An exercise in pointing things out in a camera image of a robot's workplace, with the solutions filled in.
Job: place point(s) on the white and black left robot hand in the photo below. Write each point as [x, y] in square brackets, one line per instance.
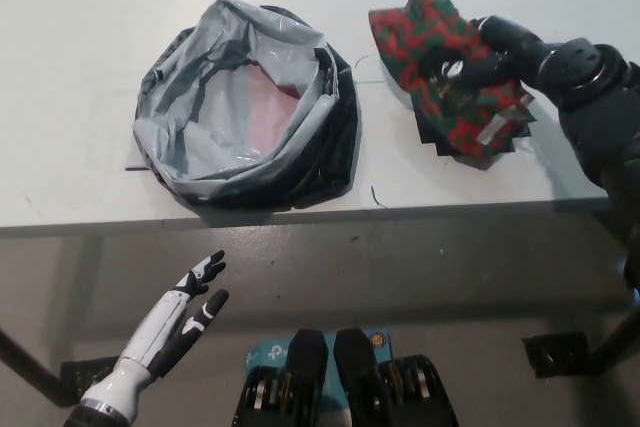
[160, 327]

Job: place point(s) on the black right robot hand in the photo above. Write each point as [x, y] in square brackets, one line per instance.
[520, 54]

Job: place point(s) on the red green coffee bean bag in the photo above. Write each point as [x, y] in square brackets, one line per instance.
[415, 37]

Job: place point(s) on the black grey plastic bag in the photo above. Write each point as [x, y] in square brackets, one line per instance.
[200, 97]

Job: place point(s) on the teal router box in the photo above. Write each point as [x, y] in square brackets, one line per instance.
[265, 354]

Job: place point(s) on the black tape patch on table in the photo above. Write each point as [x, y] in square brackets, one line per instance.
[430, 139]

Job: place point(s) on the black metal table leg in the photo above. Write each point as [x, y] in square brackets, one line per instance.
[30, 372]
[620, 342]

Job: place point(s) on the thin black curled scrap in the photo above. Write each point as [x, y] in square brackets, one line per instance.
[376, 198]

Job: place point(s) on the pink plastic sheet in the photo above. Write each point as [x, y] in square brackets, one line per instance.
[275, 112]

